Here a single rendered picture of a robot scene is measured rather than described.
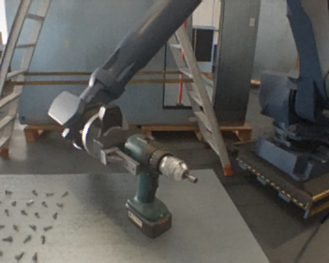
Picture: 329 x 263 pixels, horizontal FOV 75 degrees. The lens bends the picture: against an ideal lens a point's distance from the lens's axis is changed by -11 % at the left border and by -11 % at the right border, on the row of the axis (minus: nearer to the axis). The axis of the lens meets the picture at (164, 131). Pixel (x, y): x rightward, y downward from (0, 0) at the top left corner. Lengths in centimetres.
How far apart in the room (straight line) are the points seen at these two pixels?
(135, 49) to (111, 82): 13
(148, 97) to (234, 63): 99
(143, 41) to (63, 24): 184
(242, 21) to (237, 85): 69
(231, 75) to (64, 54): 176
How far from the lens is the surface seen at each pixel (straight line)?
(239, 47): 267
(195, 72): 178
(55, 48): 261
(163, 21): 84
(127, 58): 80
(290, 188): 170
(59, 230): 66
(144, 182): 55
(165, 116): 262
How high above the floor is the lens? 110
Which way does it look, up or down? 22 degrees down
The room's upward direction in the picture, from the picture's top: 3 degrees clockwise
